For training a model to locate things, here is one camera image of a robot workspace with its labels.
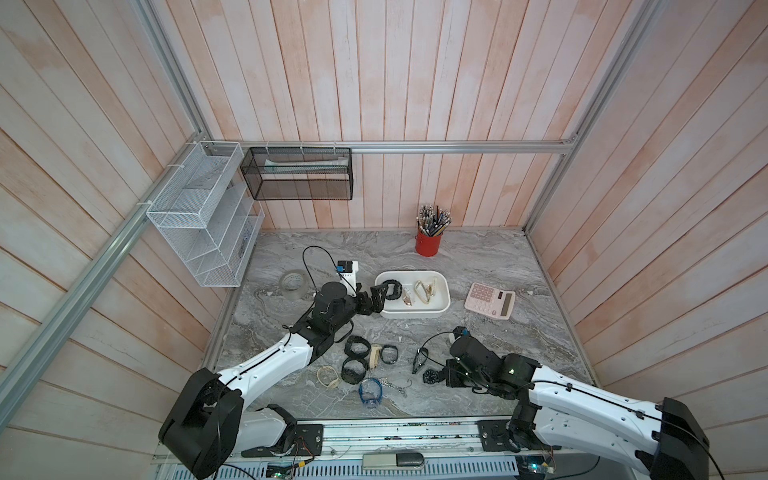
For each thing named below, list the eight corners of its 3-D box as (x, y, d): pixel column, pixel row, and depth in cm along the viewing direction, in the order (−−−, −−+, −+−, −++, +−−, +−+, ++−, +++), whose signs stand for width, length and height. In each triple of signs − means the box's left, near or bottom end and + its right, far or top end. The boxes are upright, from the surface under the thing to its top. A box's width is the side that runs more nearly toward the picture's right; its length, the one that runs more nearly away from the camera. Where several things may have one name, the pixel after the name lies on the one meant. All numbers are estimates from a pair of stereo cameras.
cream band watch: (314, 378, 85) (312, 375, 83) (324, 364, 88) (323, 361, 86) (333, 391, 83) (332, 388, 81) (342, 376, 86) (341, 373, 83)
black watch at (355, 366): (341, 385, 84) (340, 380, 81) (343, 353, 90) (342, 347, 87) (368, 385, 84) (368, 380, 81) (369, 353, 90) (369, 347, 87)
